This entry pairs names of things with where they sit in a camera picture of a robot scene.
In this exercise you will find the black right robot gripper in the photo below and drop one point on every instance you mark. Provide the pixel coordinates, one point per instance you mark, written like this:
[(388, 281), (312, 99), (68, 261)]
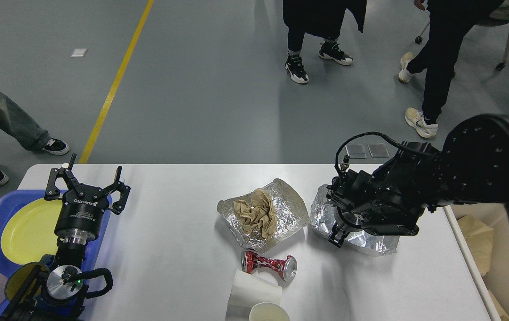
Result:
[(388, 203)]

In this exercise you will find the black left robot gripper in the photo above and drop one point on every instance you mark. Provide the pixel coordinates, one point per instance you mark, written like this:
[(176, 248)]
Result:
[(80, 216)]

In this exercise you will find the yellow plastic plate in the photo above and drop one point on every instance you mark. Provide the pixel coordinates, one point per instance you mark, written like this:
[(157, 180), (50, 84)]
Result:
[(29, 234)]

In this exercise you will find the foil tray with paper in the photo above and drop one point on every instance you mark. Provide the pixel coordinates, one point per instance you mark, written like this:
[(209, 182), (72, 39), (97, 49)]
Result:
[(292, 215)]

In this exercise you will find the brown paper bag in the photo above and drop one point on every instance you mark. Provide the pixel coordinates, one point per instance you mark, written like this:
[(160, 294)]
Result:
[(480, 239)]

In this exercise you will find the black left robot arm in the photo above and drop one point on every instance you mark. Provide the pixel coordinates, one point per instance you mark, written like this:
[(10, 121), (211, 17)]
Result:
[(55, 288)]

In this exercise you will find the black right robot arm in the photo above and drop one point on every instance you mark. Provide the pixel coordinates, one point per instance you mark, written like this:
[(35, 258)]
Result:
[(472, 167)]

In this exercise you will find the left floor socket plate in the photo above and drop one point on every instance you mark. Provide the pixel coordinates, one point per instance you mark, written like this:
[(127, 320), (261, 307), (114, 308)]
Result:
[(356, 151)]

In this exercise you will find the floor socket plate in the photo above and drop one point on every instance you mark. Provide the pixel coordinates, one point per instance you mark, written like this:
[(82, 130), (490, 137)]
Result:
[(356, 151), (378, 151)]

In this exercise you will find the crumpled brown paper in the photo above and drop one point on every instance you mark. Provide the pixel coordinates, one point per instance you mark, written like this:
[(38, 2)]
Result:
[(257, 217)]

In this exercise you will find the right floor socket plate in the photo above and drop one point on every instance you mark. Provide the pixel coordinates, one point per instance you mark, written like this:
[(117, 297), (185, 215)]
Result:
[(378, 151)]

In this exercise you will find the crushed red can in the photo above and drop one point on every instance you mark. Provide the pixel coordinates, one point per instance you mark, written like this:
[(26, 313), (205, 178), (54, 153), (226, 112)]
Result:
[(287, 269)]

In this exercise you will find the blue plastic tray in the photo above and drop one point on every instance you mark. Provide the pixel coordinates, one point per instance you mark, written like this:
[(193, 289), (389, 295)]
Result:
[(14, 201)]

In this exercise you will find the dark blue HOME mug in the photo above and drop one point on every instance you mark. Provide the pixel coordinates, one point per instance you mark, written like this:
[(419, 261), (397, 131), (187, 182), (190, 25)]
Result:
[(24, 288)]

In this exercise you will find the white paper cup lying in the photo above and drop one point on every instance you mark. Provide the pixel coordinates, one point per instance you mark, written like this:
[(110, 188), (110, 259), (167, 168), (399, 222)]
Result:
[(248, 290)]

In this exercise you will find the white paper on floor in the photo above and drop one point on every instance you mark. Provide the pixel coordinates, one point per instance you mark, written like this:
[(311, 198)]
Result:
[(79, 52)]

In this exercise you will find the person at right edge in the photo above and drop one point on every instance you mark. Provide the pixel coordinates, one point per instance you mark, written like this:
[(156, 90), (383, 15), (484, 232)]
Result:
[(437, 85)]

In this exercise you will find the white office chair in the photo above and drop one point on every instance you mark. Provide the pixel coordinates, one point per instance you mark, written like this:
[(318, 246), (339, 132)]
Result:
[(450, 21)]

